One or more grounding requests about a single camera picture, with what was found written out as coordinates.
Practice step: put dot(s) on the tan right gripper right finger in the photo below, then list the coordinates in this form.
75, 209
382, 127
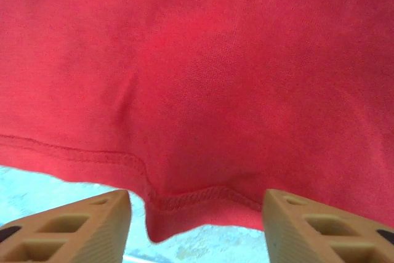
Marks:
323, 232

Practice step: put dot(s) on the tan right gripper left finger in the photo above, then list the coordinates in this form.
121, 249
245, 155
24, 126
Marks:
77, 232

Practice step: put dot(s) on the red t-shirt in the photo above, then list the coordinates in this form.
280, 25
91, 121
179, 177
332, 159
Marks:
197, 75

